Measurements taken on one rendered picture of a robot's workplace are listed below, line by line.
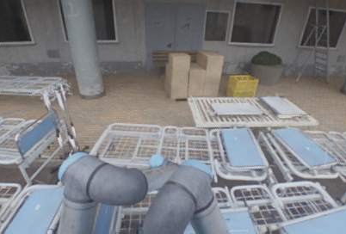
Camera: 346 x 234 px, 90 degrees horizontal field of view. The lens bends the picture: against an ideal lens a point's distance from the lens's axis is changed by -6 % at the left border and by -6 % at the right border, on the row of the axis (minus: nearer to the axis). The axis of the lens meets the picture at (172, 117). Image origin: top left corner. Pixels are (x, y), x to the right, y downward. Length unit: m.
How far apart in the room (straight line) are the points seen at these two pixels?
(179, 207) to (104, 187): 0.21
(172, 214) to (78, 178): 0.29
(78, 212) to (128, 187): 0.18
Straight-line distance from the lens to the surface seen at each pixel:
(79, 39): 4.61
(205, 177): 0.59
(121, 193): 0.58
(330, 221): 2.04
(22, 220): 1.88
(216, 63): 4.46
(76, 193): 0.65
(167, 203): 0.52
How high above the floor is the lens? 1.90
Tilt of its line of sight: 29 degrees down
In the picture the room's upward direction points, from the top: 2 degrees clockwise
